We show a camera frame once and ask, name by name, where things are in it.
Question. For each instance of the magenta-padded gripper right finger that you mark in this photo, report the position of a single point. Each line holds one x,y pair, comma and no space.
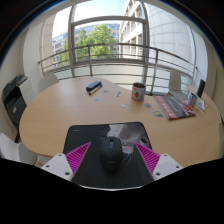
165,165

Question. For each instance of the small printed box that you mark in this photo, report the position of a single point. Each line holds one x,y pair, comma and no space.
192,99

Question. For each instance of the light blue booklet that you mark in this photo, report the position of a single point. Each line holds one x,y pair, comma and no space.
200,104

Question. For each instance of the blue pen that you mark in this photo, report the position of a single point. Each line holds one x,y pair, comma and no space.
95,90

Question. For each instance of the black upright speaker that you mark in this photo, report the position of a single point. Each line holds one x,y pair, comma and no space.
201,88

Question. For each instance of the black printed mouse pad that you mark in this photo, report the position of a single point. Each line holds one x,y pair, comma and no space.
86,135

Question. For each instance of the black case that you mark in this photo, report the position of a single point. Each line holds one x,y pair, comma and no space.
93,85

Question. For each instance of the green tree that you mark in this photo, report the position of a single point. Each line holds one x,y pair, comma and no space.
95,40

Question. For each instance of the white printed mug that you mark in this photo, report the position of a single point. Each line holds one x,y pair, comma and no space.
138,92

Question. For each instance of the grey metal balcony railing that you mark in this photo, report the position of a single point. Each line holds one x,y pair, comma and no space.
110,45

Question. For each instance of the red magazine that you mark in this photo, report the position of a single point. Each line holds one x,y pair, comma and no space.
174,107

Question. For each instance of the black office printer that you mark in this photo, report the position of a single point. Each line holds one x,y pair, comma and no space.
13,101

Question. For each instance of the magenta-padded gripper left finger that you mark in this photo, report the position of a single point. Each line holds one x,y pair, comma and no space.
56,165

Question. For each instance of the black computer mouse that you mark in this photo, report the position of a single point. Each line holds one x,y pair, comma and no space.
111,155

